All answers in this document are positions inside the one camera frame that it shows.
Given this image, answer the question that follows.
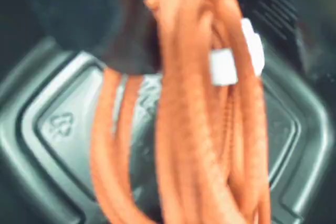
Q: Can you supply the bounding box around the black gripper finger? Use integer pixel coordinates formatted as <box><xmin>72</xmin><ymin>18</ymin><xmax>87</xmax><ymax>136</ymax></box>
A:
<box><xmin>225</xmin><ymin>0</ymin><xmax>316</xmax><ymax>74</ymax></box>
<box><xmin>23</xmin><ymin>0</ymin><xmax>161</xmax><ymax>75</ymax></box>

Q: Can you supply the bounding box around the red braided charging cable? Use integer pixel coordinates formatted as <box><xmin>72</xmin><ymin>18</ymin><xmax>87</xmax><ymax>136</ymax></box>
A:
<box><xmin>90</xmin><ymin>0</ymin><xmax>271</xmax><ymax>224</ymax></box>

